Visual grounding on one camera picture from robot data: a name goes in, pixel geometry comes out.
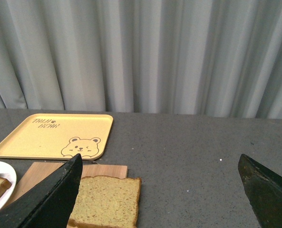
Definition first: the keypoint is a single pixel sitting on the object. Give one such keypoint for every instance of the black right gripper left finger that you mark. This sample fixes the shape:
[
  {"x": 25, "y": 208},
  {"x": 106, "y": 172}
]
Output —
[{"x": 49, "y": 203}]

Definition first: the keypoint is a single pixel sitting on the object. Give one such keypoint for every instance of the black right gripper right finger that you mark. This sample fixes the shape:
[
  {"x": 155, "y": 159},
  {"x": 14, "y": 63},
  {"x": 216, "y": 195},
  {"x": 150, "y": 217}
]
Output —
[{"x": 263, "y": 188}]

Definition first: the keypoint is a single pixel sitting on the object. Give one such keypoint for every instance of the white oval plate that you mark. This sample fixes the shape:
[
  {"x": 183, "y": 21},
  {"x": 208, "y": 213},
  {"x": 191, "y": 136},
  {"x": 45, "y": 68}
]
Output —
[{"x": 8, "y": 172}]

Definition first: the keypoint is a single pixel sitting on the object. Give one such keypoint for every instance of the bamboo cutting board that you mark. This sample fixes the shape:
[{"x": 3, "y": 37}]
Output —
[{"x": 40, "y": 170}]

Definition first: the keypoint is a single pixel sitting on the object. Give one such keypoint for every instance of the grey curtain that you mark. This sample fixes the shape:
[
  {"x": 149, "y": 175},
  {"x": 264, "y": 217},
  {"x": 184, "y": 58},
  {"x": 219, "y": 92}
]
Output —
[{"x": 219, "y": 58}]

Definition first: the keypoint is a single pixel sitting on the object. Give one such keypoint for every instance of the metal board handle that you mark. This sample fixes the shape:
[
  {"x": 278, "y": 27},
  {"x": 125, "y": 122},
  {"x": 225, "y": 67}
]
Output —
[{"x": 90, "y": 162}]

